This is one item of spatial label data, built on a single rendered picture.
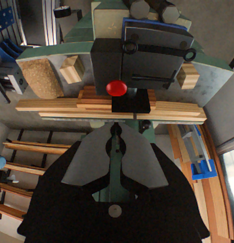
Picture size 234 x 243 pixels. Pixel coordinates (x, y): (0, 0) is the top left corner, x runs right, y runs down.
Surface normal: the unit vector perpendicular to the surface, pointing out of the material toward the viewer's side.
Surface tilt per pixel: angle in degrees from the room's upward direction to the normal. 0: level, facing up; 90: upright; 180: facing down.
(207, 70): 0
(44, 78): 39
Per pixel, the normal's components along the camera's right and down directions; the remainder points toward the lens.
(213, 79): -0.02, 0.86
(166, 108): 0.04, -0.51
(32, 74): -0.01, 0.47
